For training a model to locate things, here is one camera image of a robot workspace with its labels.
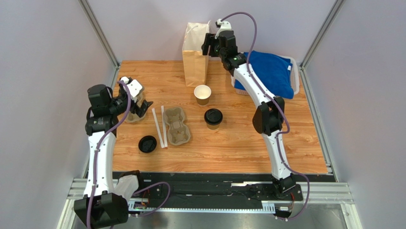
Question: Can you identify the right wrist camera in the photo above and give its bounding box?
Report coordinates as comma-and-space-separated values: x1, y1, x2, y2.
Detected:
215, 19, 232, 39

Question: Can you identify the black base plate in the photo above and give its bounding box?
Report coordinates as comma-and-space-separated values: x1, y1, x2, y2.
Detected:
85, 171, 337, 210

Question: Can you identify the grey pulp cup carrier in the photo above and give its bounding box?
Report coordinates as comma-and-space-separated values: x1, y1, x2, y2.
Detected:
163, 107, 191, 146

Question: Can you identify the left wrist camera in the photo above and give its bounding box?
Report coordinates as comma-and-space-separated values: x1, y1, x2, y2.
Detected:
120, 76, 144, 101

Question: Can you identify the white wrapped straw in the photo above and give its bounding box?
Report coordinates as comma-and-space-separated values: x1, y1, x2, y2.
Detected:
152, 108, 165, 148
161, 105, 168, 148

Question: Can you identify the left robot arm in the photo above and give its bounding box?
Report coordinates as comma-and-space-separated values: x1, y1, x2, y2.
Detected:
74, 80, 152, 229

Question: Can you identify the brown paper bag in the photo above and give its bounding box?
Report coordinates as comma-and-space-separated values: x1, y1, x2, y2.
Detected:
182, 21, 211, 87

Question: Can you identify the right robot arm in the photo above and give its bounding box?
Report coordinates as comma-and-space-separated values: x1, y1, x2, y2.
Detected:
202, 30, 296, 198

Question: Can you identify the black cup lid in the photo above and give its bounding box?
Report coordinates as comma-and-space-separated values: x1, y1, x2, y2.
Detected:
138, 135, 157, 153
203, 108, 223, 125

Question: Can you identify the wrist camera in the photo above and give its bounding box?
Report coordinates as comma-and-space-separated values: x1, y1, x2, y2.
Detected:
120, 76, 144, 101
215, 19, 232, 39

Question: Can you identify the blue folded towel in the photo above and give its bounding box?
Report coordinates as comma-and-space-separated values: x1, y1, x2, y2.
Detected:
234, 51, 294, 100

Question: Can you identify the paper coffee cup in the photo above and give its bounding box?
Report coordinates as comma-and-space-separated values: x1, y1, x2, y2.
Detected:
203, 108, 223, 131
193, 85, 212, 106

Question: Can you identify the aluminium frame rail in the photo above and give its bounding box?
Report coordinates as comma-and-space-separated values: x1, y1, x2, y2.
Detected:
66, 177, 354, 214

